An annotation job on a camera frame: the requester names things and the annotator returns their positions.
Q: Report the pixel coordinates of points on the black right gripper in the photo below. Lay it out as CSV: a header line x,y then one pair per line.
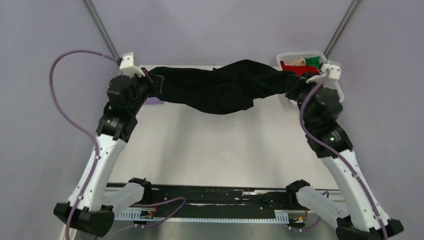
x,y
295,83

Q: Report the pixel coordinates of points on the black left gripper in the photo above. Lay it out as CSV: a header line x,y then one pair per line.
x,y
154,82

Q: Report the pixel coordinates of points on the black t shirt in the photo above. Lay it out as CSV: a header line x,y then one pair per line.
x,y
224,90

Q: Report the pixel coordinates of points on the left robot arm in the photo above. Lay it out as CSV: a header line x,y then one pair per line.
x,y
87,209

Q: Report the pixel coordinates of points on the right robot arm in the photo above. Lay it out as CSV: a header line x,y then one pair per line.
x,y
359,216

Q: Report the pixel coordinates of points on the folded lilac t shirt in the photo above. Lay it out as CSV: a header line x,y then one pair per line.
x,y
153,101

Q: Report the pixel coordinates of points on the red t shirt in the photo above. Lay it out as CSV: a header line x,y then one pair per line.
x,y
299,70

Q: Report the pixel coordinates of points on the beige t shirt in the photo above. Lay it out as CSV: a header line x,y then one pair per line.
x,y
299,62

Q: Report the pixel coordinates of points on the green t shirt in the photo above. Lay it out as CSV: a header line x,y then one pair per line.
x,y
314,62

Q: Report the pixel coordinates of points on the white plastic laundry basket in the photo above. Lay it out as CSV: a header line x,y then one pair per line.
x,y
287,57

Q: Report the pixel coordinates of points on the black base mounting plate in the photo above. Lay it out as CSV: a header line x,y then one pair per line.
x,y
253,208

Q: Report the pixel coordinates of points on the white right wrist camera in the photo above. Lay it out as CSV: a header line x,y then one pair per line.
x,y
330,72

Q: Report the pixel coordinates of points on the left aluminium frame post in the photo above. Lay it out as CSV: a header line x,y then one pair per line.
x,y
93,13

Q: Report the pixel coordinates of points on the aluminium frame post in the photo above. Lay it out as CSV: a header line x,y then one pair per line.
x,y
350,12
93,13

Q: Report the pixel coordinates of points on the right aluminium frame post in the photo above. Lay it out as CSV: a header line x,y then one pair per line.
x,y
350,12

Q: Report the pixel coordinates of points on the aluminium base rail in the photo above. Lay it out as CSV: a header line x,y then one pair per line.
x,y
217,195

